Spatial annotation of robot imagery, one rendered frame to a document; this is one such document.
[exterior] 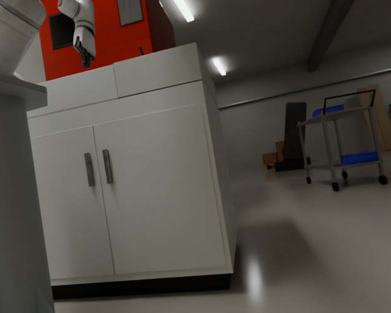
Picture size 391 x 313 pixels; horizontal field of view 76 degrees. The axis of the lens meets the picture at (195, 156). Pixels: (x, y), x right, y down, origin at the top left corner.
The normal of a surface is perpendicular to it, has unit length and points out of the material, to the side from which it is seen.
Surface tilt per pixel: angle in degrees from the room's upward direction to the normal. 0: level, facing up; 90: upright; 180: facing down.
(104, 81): 90
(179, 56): 90
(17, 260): 90
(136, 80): 90
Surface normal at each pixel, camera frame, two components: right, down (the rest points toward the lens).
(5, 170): 0.62, -0.12
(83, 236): -0.19, 0.00
